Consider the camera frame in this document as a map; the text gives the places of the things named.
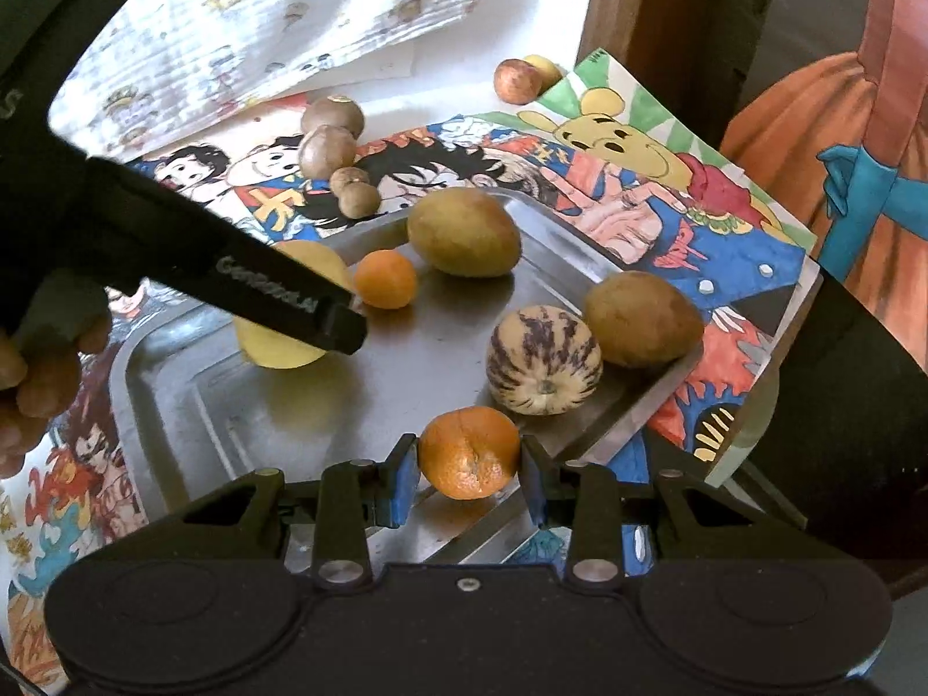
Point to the striped pepino melon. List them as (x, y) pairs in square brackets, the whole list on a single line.
[(544, 361)]

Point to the brown passion fruit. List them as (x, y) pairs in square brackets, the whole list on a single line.
[(328, 152)]

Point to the orange mandarin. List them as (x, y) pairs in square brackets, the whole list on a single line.
[(470, 453)]

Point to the black door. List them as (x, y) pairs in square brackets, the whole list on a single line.
[(805, 29)]

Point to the yellow lemon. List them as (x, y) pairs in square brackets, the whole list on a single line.
[(279, 349)]

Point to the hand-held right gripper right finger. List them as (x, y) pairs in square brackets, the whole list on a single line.
[(535, 486)]

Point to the small brown longan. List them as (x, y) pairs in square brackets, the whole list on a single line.
[(360, 199), (350, 176)]

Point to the brown potato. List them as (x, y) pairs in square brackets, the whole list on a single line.
[(643, 319)]

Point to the small smooth orange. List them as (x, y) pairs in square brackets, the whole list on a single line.
[(386, 279)]

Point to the spiky-haired comic drawing sheet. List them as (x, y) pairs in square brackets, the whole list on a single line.
[(435, 159)]

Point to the printed blanket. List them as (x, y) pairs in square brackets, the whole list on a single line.
[(254, 29)]

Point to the yellow round fruit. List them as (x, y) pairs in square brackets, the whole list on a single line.
[(547, 69)]

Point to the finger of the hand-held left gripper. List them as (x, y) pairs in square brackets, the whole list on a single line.
[(254, 275)]

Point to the green-brown oval fruit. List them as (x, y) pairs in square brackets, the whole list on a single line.
[(464, 232)]

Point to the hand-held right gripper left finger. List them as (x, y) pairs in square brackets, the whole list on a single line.
[(399, 493)]

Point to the person's left hand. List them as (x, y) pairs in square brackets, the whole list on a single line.
[(43, 384)]

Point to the seated boy drawing sheet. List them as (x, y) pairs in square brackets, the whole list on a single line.
[(196, 170)]

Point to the yellow bear drawing sheet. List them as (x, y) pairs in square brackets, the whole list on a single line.
[(652, 159)]

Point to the reddish brown round fruit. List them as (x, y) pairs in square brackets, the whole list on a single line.
[(516, 81)]

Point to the brown kiwi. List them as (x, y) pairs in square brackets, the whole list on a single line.
[(332, 116)]

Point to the metal tray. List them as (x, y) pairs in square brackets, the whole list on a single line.
[(406, 348)]

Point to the wall poster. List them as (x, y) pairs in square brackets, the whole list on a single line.
[(877, 181)]

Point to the wooden door frame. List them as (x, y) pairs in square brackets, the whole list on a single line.
[(652, 7)]

